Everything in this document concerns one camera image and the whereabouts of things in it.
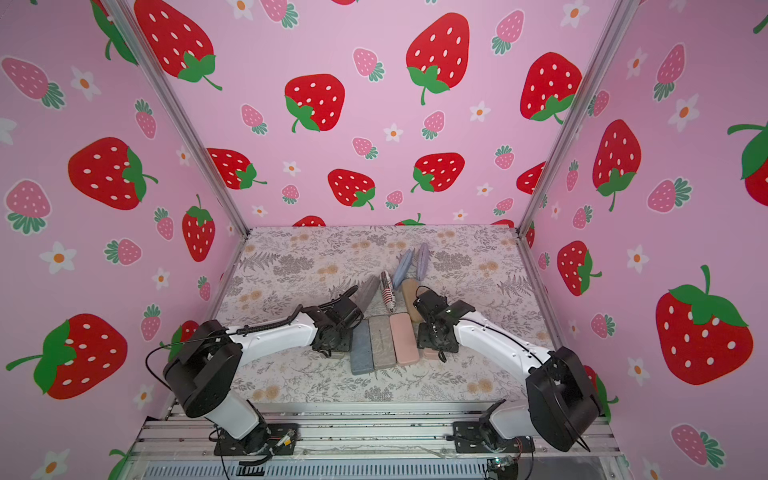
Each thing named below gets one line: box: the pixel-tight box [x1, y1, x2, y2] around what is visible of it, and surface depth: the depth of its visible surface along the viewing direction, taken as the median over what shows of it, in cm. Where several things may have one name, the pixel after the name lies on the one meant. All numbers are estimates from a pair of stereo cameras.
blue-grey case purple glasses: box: [350, 319, 375, 375], surface depth 87 cm
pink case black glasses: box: [390, 312, 420, 364], surface depth 92 cm
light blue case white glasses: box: [393, 248, 415, 289], surface depth 105 cm
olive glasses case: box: [402, 278, 424, 323], surface depth 103 cm
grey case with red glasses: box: [368, 315, 397, 368], surface depth 90 cm
